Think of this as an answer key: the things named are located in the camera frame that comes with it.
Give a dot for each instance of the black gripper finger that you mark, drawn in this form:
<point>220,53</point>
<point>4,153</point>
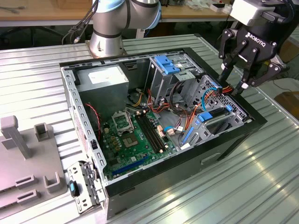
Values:
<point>227,46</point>
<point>266,74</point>

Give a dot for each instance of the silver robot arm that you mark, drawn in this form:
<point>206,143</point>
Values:
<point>105,35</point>

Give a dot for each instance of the silver disk bay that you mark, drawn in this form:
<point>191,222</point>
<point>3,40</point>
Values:
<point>237,117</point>

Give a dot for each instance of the brown cardboard box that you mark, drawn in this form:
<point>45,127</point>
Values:
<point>289,102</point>

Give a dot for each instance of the small white box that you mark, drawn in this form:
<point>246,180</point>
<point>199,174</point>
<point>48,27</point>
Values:
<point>216,9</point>

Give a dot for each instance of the silver drive cage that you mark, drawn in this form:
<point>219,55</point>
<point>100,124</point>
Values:
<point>158,86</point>

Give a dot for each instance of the black RAM slot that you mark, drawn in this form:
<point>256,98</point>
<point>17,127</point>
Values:
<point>156,131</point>
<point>146,131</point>
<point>150,131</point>
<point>153,131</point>

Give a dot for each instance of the grey power supply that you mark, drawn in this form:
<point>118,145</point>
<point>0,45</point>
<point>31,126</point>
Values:
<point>102,98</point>

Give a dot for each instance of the CPU socket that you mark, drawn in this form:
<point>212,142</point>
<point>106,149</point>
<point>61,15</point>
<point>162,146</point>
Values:
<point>130,140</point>

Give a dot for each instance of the green motherboard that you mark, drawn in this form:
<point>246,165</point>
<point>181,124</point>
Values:
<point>137,151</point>

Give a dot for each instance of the black PC case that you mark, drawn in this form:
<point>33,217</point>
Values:
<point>163,182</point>

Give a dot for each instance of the blue expansion slot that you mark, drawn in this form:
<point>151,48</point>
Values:
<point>130,165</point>

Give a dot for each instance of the wooden workbench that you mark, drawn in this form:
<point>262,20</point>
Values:
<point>35,12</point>

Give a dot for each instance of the blue black latch tab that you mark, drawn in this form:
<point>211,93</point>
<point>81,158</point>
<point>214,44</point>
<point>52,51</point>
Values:
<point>73,187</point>

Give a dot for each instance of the grey parts rack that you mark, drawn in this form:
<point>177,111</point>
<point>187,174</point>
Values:
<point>35,163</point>

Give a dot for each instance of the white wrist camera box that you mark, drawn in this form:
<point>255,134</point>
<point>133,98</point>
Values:
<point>250,11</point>

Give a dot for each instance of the blue plastic drive bracket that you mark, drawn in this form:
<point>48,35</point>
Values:
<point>167,65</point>

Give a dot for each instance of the silver card retainer bracket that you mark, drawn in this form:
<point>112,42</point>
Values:
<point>80,205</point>

